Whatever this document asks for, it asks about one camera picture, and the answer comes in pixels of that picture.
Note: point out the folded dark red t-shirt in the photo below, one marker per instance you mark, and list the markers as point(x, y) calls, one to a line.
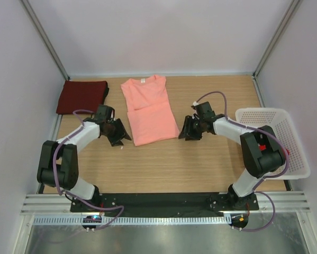
point(80, 95)

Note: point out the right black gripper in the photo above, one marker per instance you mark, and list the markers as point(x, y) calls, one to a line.
point(187, 132)

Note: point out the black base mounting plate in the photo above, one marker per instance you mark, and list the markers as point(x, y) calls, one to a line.
point(168, 205)

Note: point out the folded black t-shirt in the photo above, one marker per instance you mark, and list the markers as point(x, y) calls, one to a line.
point(106, 92)

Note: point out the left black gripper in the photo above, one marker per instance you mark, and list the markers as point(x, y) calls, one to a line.
point(121, 133)

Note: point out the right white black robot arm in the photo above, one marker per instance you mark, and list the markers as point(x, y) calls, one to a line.
point(262, 153)

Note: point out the white slotted cable duct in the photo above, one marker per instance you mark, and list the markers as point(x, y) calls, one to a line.
point(93, 220)

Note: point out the white plastic basket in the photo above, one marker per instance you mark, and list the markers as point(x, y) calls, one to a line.
point(285, 132)

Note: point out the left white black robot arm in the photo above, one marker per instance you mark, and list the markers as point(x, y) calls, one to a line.
point(58, 164)

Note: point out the pink t-shirt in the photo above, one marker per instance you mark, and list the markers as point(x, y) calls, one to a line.
point(148, 110)

